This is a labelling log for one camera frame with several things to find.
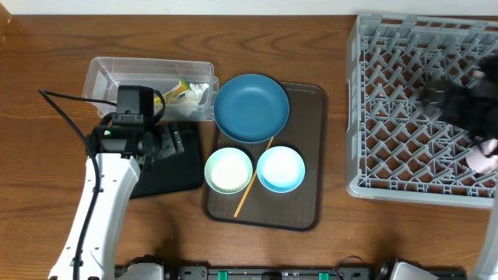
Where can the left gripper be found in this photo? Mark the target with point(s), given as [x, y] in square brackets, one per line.
[171, 140]

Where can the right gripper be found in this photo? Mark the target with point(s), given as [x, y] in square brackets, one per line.
[453, 96]

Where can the pink plastic cup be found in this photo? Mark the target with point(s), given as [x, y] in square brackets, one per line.
[483, 157]

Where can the light blue bowl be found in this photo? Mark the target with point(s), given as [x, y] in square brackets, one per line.
[281, 169]

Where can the yellow green snack wrapper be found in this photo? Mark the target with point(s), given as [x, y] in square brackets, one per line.
[171, 96]

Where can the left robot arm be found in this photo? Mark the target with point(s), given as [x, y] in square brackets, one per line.
[126, 142]

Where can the clear plastic waste bin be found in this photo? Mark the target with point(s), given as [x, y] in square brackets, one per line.
[106, 74]

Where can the grey plastic dishwasher rack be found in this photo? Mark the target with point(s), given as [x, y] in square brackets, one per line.
[393, 150]

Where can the black plastic tray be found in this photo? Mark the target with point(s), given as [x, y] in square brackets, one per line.
[180, 172]

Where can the light green bowl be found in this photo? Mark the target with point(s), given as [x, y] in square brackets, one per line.
[228, 170]

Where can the dark blue plate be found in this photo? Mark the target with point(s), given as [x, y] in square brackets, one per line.
[251, 108]

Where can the wooden chopstick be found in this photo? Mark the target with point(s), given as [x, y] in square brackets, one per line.
[249, 186]

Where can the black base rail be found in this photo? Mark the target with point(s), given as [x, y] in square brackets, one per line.
[352, 267]

